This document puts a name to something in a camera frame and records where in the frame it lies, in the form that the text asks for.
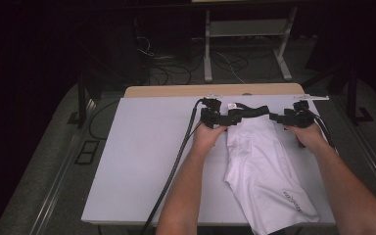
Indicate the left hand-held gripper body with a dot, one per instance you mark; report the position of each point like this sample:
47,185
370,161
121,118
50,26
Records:
210,114

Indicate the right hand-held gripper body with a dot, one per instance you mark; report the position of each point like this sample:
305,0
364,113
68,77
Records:
300,117

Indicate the white pants with black waistband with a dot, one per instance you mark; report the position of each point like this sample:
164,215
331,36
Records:
264,163

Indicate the person's right hand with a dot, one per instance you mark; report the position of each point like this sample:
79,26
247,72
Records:
308,137

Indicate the person's left hand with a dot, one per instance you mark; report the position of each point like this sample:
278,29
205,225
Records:
207,137

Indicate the black metal stand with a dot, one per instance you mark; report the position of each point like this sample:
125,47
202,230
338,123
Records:
355,98
82,98

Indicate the white table mat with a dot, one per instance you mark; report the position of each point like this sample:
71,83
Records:
143,156

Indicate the grey metal stand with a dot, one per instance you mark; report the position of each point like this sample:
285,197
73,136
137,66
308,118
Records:
248,29

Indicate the white metal bracket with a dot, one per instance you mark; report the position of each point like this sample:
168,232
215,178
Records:
311,97

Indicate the black floor socket frame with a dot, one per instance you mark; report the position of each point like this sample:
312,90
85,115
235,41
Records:
87,152

